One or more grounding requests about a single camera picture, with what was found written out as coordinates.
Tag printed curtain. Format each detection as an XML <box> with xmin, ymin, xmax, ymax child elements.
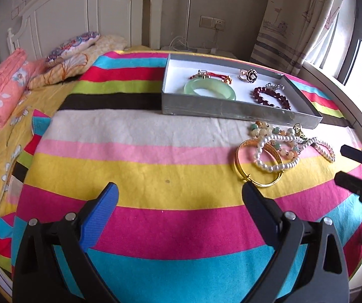
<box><xmin>250</xmin><ymin>0</ymin><xmax>358</xmax><ymax>76</ymax></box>

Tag red bead bracelet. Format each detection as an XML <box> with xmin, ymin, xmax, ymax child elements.
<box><xmin>251</xmin><ymin>84</ymin><xmax>293</xmax><ymax>111</ymax></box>

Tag grey jewelry tray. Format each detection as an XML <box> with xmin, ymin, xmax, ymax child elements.
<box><xmin>161</xmin><ymin>53</ymin><xmax>323</xmax><ymax>130</ymax></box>

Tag wall outlet panel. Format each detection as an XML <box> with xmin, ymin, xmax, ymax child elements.
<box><xmin>199</xmin><ymin>15</ymin><xmax>226</xmax><ymax>32</ymax></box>

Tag cream patterned pillow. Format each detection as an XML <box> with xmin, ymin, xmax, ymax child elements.
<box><xmin>26</xmin><ymin>35</ymin><xmax>129</xmax><ymax>90</ymax></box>

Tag white charger cable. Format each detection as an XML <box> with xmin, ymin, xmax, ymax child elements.
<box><xmin>211</xmin><ymin>27</ymin><xmax>222</xmax><ymax>53</ymax></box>

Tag gold bangle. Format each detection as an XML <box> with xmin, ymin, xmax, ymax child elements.
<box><xmin>234</xmin><ymin>138</ymin><xmax>286</xmax><ymax>189</ymax></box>

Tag pastel bead bracelet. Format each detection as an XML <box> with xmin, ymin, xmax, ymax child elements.
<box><xmin>248</xmin><ymin>120</ymin><xmax>301</xmax><ymax>160</ymax></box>

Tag white pearl necklace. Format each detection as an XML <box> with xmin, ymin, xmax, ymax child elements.
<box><xmin>254</xmin><ymin>133</ymin><xmax>301</xmax><ymax>173</ymax></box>

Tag white pearl bracelet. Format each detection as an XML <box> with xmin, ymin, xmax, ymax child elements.
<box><xmin>307</xmin><ymin>137</ymin><xmax>336</xmax><ymax>164</ymax></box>

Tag black flower ring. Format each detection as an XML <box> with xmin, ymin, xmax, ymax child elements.
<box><xmin>238</xmin><ymin>68</ymin><xmax>259</xmax><ymax>83</ymax></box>

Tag embroidered pillow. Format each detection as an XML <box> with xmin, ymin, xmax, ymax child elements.
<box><xmin>45</xmin><ymin>31</ymin><xmax>101</xmax><ymax>67</ymax></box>

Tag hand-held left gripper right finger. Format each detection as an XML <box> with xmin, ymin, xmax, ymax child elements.
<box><xmin>242</xmin><ymin>181</ymin><xmax>349</xmax><ymax>303</ymax></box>

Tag white lamp pole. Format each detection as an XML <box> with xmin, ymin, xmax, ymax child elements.
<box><xmin>187</xmin><ymin>0</ymin><xmax>192</xmax><ymax>49</ymax></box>

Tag green jade bangle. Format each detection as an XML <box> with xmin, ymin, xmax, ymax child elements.
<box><xmin>184</xmin><ymin>78</ymin><xmax>237</xmax><ymax>102</ymax></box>

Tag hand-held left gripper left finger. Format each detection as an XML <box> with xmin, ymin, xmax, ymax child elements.
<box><xmin>12</xmin><ymin>182</ymin><xmax>120</xmax><ymax>303</ymax></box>

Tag striped colourful blanket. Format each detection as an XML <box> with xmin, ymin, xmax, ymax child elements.
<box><xmin>0</xmin><ymin>50</ymin><xmax>362</xmax><ymax>303</ymax></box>

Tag pink folded quilt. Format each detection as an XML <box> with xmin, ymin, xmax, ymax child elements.
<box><xmin>0</xmin><ymin>48</ymin><xmax>47</xmax><ymax>141</ymax></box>

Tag red string gold bracelet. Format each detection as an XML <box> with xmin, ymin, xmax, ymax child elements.
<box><xmin>190</xmin><ymin>69</ymin><xmax>234</xmax><ymax>85</ymax></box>

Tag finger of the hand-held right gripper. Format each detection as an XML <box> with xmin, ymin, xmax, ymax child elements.
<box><xmin>340</xmin><ymin>144</ymin><xmax>362</xmax><ymax>171</ymax></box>
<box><xmin>334</xmin><ymin>170</ymin><xmax>362</xmax><ymax>203</ymax></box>

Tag white bed headboard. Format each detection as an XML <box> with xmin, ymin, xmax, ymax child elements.
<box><xmin>7</xmin><ymin>0</ymin><xmax>163</xmax><ymax>60</ymax></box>

